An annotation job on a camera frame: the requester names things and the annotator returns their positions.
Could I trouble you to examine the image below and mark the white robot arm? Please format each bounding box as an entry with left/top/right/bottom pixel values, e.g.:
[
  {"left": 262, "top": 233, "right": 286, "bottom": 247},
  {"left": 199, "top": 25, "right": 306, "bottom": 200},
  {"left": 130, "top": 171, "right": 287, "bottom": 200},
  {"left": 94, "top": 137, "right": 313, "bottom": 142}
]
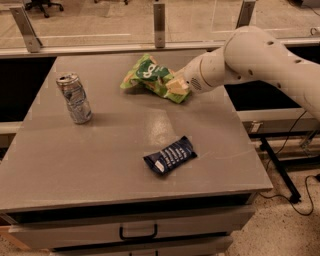
[{"left": 167, "top": 26, "right": 320, "bottom": 120}]

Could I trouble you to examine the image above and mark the left metal railing post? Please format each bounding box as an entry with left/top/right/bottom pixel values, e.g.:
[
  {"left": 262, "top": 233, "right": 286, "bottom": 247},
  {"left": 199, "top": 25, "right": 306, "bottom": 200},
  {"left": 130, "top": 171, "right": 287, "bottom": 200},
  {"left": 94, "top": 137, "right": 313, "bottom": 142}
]
[{"left": 9, "top": 6, "right": 42, "bottom": 53}]

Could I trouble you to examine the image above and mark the silver redbull can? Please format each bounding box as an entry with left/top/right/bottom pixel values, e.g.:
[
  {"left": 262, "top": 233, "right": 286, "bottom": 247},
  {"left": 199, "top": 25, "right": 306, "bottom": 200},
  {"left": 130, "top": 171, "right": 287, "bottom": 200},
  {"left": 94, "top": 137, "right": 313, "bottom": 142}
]
[{"left": 56, "top": 73, "right": 92, "bottom": 124}]

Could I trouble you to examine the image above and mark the grey upper drawer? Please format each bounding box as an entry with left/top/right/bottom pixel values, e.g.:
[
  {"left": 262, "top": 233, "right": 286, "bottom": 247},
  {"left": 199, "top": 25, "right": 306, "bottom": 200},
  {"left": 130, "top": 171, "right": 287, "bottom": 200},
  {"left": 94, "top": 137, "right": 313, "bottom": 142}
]
[{"left": 9, "top": 205, "right": 255, "bottom": 249}]

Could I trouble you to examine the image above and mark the dark blue snack packet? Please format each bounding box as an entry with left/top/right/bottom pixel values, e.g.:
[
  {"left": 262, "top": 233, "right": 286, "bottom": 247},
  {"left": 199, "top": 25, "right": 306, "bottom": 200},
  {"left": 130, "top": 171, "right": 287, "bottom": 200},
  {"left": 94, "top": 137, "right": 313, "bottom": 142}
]
[{"left": 143, "top": 136, "right": 197, "bottom": 175}]

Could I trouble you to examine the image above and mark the black metal stand leg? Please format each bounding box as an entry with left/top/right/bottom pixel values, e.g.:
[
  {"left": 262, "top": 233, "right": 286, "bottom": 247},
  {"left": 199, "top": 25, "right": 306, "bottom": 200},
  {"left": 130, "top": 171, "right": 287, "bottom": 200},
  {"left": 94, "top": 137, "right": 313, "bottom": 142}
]
[{"left": 260, "top": 137, "right": 301, "bottom": 204}]

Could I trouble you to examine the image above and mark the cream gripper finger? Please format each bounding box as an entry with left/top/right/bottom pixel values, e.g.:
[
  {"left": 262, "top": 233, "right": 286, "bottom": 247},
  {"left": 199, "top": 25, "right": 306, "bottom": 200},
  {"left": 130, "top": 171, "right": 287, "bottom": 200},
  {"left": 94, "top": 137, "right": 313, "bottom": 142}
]
[
  {"left": 166, "top": 79, "right": 189, "bottom": 95},
  {"left": 174, "top": 68, "right": 185, "bottom": 79}
]

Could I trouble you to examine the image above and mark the middle metal railing post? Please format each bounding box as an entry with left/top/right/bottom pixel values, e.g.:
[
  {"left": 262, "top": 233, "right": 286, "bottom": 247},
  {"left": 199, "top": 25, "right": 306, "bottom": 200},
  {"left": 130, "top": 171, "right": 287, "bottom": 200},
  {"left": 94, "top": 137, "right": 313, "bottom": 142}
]
[{"left": 153, "top": 2, "right": 165, "bottom": 48}]

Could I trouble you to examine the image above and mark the metal railing post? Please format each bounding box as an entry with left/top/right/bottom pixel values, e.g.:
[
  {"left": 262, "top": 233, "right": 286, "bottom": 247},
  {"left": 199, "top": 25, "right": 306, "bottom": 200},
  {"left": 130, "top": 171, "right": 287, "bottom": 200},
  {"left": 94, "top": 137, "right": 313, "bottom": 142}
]
[
  {"left": 236, "top": 0, "right": 256, "bottom": 28},
  {"left": 153, "top": 2, "right": 165, "bottom": 48},
  {"left": 9, "top": 6, "right": 42, "bottom": 53}
]

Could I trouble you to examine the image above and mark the green rice chip bag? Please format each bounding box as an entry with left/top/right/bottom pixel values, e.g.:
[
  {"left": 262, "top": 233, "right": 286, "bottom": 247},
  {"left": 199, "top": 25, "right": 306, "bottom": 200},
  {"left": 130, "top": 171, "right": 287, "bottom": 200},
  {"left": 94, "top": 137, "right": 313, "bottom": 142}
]
[{"left": 120, "top": 54, "right": 190, "bottom": 103}]

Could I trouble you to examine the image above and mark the black floor cable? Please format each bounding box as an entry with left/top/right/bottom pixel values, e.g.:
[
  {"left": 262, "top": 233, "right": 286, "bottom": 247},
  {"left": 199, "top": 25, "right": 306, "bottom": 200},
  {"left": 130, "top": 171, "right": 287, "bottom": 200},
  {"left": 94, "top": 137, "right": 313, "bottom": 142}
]
[{"left": 259, "top": 109, "right": 320, "bottom": 217}]

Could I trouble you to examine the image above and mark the grey lower drawer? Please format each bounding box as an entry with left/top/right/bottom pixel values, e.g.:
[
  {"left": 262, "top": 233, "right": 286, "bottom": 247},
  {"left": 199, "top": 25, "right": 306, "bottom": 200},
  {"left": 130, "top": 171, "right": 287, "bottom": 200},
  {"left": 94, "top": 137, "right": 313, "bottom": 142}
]
[{"left": 50, "top": 236, "right": 233, "bottom": 256}]

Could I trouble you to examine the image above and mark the black office chair base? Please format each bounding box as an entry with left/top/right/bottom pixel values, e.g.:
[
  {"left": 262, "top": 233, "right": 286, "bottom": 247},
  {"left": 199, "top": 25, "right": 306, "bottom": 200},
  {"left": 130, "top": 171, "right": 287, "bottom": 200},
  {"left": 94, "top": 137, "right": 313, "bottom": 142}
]
[{"left": 25, "top": 0, "right": 64, "bottom": 18}]

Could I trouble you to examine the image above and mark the right metal railing post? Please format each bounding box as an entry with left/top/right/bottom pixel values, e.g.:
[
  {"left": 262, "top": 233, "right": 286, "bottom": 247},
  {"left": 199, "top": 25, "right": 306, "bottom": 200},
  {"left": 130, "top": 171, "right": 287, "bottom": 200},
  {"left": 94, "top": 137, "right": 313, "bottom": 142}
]
[{"left": 236, "top": 0, "right": 256, "bottom": 28}]

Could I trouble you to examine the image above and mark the black drawer handle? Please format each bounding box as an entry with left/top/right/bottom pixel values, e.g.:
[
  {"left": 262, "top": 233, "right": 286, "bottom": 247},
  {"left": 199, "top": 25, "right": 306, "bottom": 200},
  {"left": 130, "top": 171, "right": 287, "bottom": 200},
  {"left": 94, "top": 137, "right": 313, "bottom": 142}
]
[{"left": 119, "top": 224, "right": 158, "bottom": 241}]

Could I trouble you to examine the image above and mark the grey drawer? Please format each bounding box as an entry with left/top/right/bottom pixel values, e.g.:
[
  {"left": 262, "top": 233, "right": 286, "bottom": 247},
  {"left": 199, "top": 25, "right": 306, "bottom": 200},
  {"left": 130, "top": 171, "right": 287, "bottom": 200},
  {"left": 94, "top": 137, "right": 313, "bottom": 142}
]
[
  {"left": 50, "top": 236, "right": 233, "bottom": 256},
  {"left": 9, "top": 205, "right": 255, "bottom": 249}
]

